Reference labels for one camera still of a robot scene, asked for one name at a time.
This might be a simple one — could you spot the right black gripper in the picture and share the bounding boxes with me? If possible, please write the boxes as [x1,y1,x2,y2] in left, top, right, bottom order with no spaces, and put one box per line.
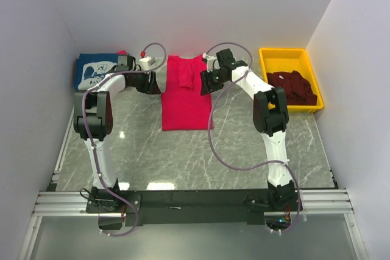
[200,68,229,96]

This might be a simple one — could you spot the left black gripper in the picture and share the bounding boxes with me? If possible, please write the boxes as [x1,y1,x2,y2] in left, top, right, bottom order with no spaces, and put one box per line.
[130,69,161,95]

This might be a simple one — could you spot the bright red t-shirt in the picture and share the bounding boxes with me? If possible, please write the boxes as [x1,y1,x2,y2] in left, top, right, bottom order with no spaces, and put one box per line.
[161,55,212,131]

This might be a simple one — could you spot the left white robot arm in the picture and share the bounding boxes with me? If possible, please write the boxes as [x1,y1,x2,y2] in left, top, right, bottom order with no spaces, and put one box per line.
[73,55,161,213]

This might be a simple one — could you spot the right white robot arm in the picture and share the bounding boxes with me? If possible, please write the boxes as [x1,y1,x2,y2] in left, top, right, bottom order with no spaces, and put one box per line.
[200,49,299,211]

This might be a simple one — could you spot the folded red t-shirt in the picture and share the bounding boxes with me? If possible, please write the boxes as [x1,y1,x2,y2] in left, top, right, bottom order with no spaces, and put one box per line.
[77,50,128,93]

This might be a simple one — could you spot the folded blue printed t-shirt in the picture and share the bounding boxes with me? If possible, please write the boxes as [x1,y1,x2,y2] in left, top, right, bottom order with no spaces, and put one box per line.
[74,52,123,92]

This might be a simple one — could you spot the yellow plastic bin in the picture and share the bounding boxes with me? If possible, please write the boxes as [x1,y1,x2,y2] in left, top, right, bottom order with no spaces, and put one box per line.
[259,48,324,113]

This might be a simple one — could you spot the dark maroon t-shirt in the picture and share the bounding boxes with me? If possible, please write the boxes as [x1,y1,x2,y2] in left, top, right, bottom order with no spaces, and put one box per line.
[266,71,317,106]

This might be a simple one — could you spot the black base bar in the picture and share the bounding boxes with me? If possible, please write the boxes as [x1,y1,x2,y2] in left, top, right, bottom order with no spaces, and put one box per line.
[86,189,302,227]

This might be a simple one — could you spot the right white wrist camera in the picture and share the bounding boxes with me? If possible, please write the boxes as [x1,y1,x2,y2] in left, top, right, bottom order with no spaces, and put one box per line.
[202,53,219,72]

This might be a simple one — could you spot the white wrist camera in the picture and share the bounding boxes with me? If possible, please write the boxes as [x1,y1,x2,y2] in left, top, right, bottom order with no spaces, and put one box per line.
[138,57,156,71]
[202,53,219,72]

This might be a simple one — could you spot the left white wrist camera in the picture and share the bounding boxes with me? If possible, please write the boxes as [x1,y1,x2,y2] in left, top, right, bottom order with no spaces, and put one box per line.
[138,57,156,71]

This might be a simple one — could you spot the aluminium rail frame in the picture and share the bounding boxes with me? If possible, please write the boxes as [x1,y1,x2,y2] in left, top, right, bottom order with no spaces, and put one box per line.
[18,119,368,259]

